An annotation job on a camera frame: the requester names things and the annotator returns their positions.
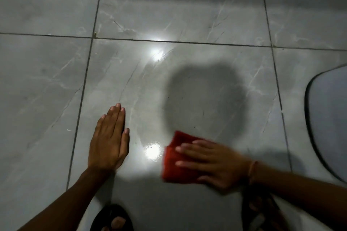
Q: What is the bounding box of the person's right hand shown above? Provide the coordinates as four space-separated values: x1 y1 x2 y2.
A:
175 140 253 194

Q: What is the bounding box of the person's left hand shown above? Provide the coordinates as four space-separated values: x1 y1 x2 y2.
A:
88 103 130 172

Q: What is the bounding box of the red cleaning cloth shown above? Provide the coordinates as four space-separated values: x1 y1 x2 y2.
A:
162 131 207 184

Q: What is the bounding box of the person's right forearm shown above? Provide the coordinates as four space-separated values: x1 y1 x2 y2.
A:
251 162 347 231

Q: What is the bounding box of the person's left forearm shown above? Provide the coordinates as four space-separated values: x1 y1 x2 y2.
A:
17 167 112 231

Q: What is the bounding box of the orange thread wristband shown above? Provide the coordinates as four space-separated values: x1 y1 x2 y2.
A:
248 160 258 185

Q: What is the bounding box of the black left sandal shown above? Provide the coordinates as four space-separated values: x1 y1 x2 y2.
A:
90 204 134 231

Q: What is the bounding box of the black sandal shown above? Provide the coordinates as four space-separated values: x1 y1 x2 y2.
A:
241 184 289 231
90 204 134 231

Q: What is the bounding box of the black right sandal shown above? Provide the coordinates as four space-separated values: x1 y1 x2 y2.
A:
241 184 289 231

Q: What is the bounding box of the grey oval black-rimmed mat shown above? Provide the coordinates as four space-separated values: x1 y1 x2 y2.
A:
304 64 347 185

